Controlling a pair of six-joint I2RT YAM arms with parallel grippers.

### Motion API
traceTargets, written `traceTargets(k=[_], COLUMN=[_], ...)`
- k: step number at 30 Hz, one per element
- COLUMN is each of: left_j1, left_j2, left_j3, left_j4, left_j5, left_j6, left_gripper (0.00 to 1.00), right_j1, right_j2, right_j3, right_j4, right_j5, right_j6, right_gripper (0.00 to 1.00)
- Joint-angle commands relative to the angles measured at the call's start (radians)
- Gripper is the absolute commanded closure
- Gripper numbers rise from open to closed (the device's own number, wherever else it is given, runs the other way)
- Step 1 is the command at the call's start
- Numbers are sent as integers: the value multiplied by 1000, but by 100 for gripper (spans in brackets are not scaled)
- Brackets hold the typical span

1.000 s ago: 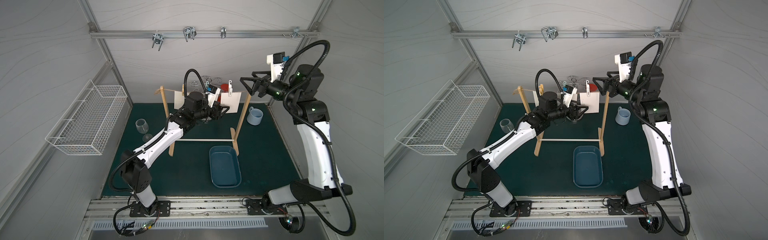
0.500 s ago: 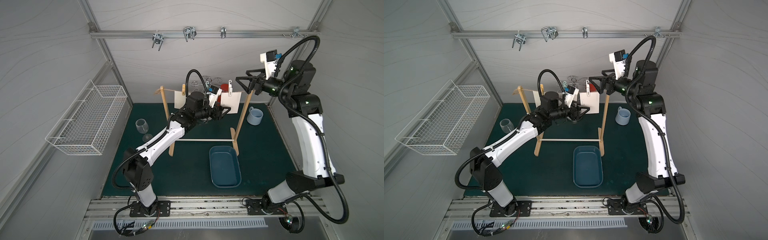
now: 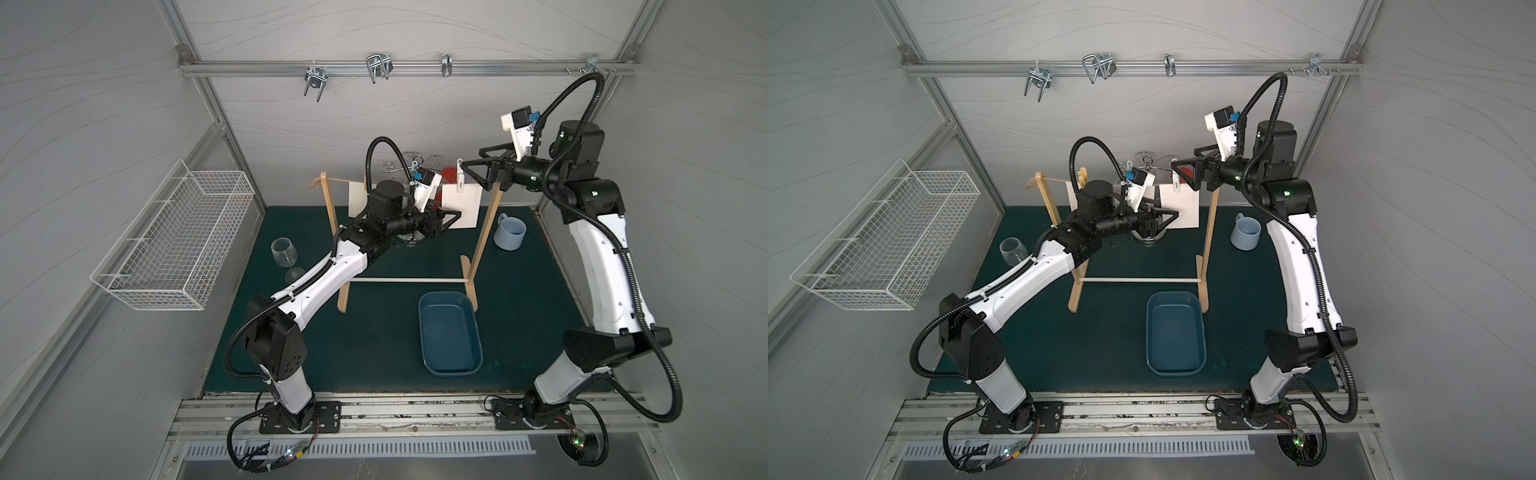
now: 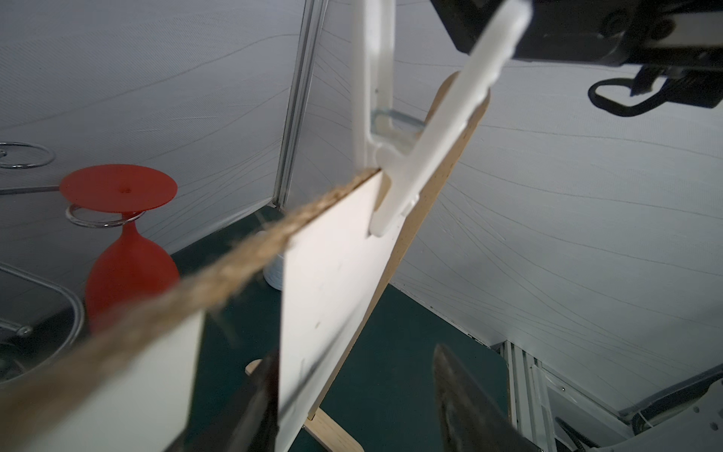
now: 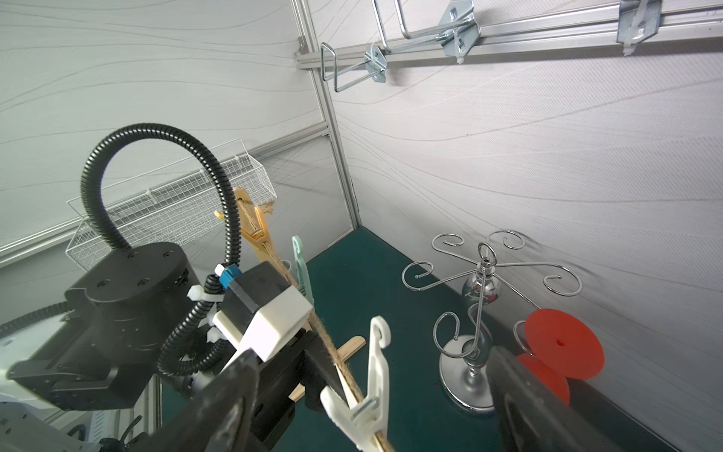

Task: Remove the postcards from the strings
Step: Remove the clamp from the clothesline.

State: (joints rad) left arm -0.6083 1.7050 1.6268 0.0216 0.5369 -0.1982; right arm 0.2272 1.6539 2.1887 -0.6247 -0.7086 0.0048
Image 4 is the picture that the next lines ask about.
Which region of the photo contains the chrome glass holder stand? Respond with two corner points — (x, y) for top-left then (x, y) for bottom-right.
(0, 140), (146, 385)

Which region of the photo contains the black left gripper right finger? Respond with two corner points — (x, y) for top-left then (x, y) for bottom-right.
(433, 344), (538, 452)

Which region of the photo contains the red plastic goblet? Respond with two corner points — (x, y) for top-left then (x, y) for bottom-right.
(59, 164), (180, 333)

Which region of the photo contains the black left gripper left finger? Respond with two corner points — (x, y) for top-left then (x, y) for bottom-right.
(167, 350), (280, 451)

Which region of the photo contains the white postcard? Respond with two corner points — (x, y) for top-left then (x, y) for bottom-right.
(21, 314), (204, 451)
(275, 168), (405, 452)

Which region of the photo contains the white clothespin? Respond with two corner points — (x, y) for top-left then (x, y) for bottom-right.
(351, 1), (533, 237)

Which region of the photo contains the light blue mug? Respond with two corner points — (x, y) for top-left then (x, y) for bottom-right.
(263, 253), (284, 291)

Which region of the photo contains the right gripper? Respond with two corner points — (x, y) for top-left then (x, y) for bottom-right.
(432, 1), (722, 67)

